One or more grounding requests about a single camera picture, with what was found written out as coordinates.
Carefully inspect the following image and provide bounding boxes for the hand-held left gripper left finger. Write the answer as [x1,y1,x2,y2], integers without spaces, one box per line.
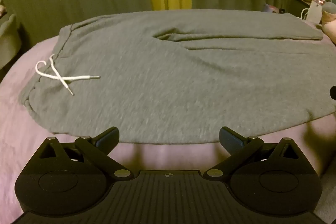
[39,126,134,180]

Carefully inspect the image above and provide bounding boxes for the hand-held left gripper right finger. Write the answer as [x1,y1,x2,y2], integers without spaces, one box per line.
[206,126,300,178]

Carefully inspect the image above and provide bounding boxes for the grey sweat pants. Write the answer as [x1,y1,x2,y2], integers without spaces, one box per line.
[20,7,335,145]

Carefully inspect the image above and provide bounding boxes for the pink plush toy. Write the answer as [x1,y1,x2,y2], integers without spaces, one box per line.
[321,3,336,44]

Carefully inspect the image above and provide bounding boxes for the white charger box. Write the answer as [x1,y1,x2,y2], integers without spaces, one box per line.
[308,2,323,24]

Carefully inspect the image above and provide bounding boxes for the pink blanket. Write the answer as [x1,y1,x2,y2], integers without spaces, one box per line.
[0,10,336,224]

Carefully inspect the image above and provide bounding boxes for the dark nightstand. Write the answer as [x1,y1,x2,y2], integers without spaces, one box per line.
[287,0,315,20]

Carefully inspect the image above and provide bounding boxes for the white pants drawstring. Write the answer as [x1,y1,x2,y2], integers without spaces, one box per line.
[35,54,101,96]

